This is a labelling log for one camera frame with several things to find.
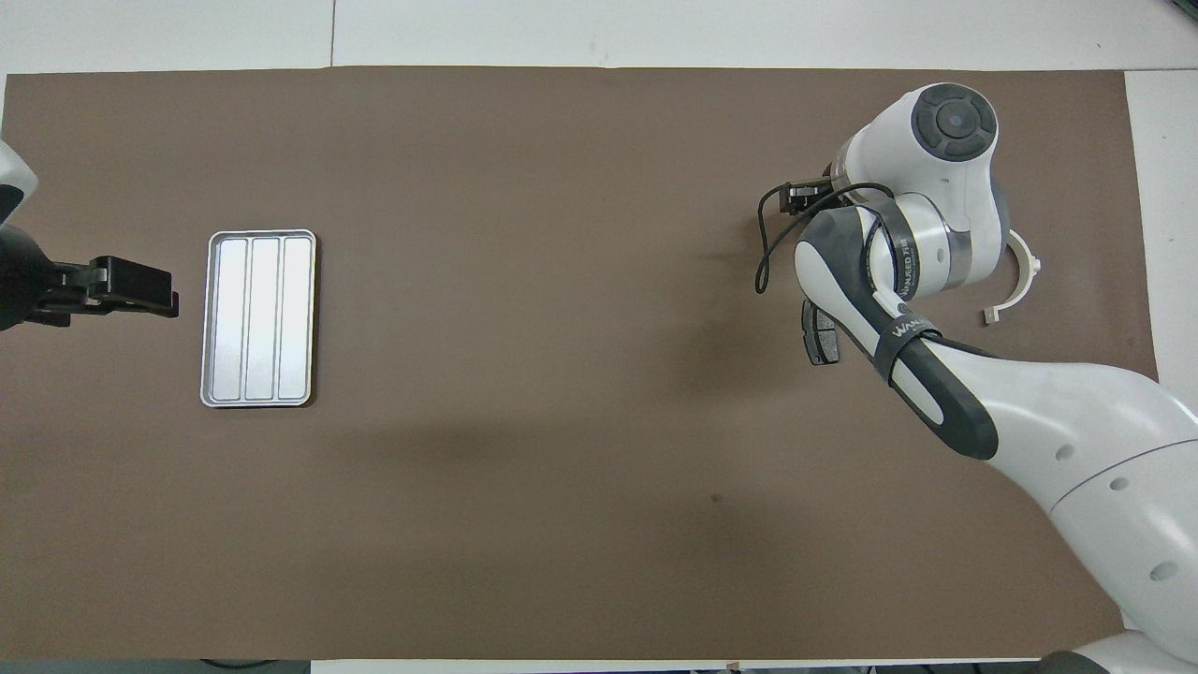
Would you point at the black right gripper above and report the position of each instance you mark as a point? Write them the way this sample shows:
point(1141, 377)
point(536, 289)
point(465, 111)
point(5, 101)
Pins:
point(812, 198)

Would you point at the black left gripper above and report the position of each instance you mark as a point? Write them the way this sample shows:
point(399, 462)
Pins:
point(65, 290)

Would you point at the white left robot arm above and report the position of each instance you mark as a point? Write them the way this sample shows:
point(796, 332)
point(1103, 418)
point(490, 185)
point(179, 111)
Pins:
point(14, 271)

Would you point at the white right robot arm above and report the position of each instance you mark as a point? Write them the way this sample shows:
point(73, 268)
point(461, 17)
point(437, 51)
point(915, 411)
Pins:
point(1076, 412)

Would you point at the silver metal tray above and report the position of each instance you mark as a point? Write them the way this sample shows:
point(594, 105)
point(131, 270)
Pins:
point(262, 318)

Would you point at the dark grey brake pad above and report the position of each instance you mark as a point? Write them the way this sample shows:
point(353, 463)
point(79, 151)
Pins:
point(816, 342)

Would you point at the brown table mat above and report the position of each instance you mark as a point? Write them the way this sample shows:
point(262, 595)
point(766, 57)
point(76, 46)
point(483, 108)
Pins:
point(515, 281)

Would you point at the white semicircular bracket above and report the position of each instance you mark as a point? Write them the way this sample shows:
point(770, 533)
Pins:
point(1029, 271)

